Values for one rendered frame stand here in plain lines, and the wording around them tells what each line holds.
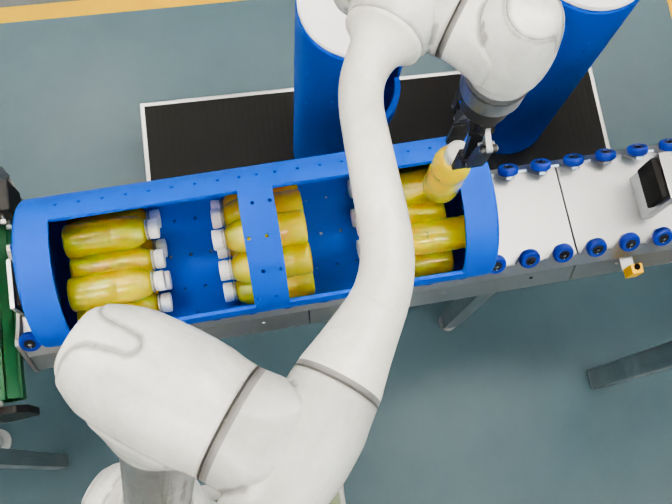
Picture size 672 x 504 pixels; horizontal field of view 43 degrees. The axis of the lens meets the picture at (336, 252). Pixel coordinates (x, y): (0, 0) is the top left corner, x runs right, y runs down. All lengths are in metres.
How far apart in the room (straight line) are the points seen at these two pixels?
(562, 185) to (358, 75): 1.03
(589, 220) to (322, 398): 1.21
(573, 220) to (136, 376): 1.29
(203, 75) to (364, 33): 2.02
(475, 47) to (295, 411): 0.48
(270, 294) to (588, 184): 0.80
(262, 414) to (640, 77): 2.59
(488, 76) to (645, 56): 2.26
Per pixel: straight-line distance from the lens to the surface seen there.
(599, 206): 2.00
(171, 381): 0.86
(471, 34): 1.05
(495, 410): 2.79
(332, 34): 1.91
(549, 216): 1.95
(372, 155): 0.97
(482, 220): 1.60
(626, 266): 2.01
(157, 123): 2.82
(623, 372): 2.62
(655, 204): 1.93
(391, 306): 0.92
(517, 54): 1.03
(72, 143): 3.01
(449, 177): 1.44
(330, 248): 1.81
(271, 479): 0.86
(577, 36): 2.16
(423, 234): 1.67
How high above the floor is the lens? 2.71
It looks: 75 degrees down
